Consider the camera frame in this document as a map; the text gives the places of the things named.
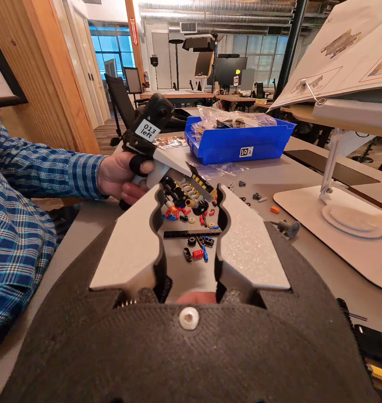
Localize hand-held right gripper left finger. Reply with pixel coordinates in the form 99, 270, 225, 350
89, 183, 174, 304

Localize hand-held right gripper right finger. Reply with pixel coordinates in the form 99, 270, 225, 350
215, 183, 292, 304

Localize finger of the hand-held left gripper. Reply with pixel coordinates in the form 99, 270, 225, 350
153, 149, 192, 177

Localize yellow black lego engine block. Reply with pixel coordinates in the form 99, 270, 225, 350
159, 163, 218, 218

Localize lego car chassis assembly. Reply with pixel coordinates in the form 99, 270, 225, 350
336, 297, 382, 394

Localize person's left forearm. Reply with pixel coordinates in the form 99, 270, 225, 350
0, 115, 108, 202

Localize lego sticker sheet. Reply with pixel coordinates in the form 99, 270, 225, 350
153, 135, 189, 149

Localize grey lego differential gear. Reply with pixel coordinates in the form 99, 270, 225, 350
270, 219, 301, 240

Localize pile of small lego pieces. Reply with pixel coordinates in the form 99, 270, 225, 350
164, 180, 268, 263

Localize long black lego beam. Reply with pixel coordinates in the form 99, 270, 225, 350
163, 229, 224, 239

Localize clear bags of lego parts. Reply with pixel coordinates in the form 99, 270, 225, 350
191, 105, 278, 130

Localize lego instruction booklet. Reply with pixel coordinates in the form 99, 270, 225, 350
267, 0, 382, 112

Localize person's left hand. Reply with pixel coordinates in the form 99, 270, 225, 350
97, 153, 155, 205

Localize person's right hand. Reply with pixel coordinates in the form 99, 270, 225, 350
176, 291, 217, 305

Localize black bag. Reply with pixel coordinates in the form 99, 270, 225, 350
170, 108, 195, 133

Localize black office chair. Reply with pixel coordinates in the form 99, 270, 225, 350
104, 73, 136, 139

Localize empty clear plastic bag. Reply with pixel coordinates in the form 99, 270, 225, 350
185, 161, 250, 177

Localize blue parts bin with tag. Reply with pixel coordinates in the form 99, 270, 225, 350
184, 116, 297, 165

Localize grey easel board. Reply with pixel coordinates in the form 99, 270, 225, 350
123, 67, 143, 94

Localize wooden top desk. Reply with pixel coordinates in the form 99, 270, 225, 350
140, 89, 217, 99

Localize white rounded base board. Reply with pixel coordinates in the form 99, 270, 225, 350
273, 186, 382, 292

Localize black floor lamp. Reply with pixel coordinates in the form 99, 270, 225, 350
168, 39, 186, 91

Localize curved wooden board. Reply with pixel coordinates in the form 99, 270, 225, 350
194, 51, 215, 79

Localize person's plaid shirt torso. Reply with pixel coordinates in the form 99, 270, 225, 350
0, 189, 58, 359

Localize white book stand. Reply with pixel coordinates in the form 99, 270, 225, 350
290, 98, 382, 240

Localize black studio light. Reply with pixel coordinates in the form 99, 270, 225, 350
182, 35, 219, 53

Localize black metal pole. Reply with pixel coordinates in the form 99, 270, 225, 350
273, 0, 309, 103

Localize black framed wall sign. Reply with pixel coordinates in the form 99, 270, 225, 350
0, 30, 29, 110

